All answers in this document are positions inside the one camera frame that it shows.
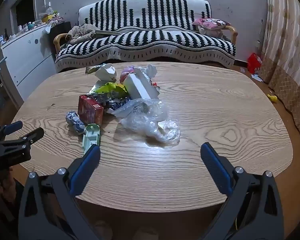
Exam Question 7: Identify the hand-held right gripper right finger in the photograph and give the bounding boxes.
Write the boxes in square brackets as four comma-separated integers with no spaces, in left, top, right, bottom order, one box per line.
[200,142,284,240]

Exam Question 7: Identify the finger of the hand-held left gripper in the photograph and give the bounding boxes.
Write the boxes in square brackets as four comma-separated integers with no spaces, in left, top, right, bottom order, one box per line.
[0,121,23,142]
[0,127,45,147]

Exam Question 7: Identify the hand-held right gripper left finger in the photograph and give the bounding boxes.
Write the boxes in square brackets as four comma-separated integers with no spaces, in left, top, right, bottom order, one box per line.
[18,144,108,240]

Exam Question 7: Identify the light green plastic tray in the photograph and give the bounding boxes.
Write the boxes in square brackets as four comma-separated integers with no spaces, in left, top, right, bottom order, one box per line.
[82,124,102,154]

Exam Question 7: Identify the blue white wrapper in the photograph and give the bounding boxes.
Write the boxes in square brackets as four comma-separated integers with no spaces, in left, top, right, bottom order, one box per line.
[65,111,87,133]

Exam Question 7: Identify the wrappers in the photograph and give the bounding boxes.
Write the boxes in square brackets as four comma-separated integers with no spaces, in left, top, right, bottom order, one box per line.
[77,95,104,125]

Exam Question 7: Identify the silver foil wrapper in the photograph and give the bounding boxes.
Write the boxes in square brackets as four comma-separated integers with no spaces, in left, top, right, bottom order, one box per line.
[90,92,133,115]

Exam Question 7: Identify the clear plastic bag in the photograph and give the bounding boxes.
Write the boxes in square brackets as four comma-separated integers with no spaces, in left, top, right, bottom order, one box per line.
[114,98,181,147]

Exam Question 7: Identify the yellow green snack bag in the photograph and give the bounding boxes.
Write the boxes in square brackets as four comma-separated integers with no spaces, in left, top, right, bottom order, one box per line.
[91,81,129,99]

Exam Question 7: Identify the small yellow green wrapper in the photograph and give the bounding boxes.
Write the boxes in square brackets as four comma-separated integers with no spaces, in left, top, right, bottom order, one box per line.
[85,65,103,75]

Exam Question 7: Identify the white paper cup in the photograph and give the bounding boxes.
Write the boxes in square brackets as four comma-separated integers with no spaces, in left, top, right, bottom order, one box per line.
[95,64,117,82]

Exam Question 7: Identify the white paper box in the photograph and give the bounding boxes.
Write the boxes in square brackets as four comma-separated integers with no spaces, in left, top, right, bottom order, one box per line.
[122,73,160,100]

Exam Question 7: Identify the pink wrapper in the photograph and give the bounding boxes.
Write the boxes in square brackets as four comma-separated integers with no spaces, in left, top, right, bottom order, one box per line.
[119,65,135,83]

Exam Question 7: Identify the white tissue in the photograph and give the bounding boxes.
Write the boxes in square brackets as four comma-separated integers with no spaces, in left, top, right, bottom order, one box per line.
[135,64,157,79]

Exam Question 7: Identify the white dresser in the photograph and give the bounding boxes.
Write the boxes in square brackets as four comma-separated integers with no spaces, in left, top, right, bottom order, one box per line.
[0,24,57,98]

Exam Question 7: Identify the black cabinet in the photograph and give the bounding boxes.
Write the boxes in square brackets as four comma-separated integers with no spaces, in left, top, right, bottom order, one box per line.
[49,21,72,53]

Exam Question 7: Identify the red bag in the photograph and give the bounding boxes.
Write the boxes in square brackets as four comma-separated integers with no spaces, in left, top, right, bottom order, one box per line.
[247,52,263,74]

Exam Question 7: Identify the beige crumpled cloth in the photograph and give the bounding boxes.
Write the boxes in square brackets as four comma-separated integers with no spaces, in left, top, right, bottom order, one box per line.
[66,24,100,44]

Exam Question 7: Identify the black white striped sofa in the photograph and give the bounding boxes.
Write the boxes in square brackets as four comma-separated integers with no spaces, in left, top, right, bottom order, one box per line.
[54,0,238,73]

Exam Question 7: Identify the beige striped curtain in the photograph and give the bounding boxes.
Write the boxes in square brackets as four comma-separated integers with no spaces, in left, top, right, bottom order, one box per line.
[261,0,300,155]

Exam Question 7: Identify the pink printed cushion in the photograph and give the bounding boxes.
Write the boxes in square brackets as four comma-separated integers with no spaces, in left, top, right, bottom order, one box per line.
[192,17,232,32]

